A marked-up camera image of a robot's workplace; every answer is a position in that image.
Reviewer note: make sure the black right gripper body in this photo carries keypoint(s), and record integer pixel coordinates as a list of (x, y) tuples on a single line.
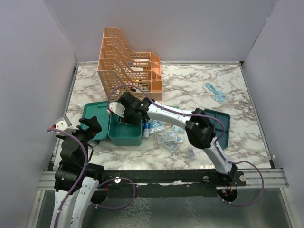
[(128, 118)]

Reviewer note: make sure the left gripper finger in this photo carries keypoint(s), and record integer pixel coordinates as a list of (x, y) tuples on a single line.
[(85, 123), (93, 125)]

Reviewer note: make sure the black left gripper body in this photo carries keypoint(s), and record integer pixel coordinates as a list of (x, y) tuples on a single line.
[(85, 135)]

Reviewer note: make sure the white blue bandage roll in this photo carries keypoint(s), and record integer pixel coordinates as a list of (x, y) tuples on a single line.
[(146, 130)]

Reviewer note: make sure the clear blue gauze packet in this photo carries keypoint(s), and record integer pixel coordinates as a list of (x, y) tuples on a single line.
[(155, 126)]

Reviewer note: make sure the teal plastic medicine box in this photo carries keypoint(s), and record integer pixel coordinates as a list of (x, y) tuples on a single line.
[(120, 134)]

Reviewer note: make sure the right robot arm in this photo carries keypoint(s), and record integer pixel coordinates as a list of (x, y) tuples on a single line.
[(199, 129)]

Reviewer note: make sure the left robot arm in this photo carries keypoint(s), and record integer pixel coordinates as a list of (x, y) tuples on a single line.
[(76, 178)]

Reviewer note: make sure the peach plastic file organizer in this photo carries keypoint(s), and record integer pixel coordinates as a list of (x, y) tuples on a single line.
[(121, 69)]

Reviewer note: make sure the clear bag of wipes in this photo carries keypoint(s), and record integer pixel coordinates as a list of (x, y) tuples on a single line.
[(171, 141)]

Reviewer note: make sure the blue white dressing packet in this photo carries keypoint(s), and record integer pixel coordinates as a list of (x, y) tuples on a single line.
[(178, 129)]

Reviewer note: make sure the small clear blue packet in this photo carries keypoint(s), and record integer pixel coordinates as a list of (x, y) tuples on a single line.
[(190, 152)]

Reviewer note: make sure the blue toothbrush blister pack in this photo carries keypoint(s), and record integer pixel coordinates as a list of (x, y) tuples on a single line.
[(214, 92)]

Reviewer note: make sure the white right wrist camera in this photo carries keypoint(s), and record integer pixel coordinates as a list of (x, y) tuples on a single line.
[(116, 108)]

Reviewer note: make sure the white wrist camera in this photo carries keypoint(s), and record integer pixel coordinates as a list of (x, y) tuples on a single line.
[(116, 108), (64, 124)]

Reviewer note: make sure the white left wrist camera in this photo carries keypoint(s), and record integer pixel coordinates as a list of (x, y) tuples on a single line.
[(64, 124)]

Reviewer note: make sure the black metal base rail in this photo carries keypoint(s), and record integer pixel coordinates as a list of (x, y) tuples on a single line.
[(164, 183)]

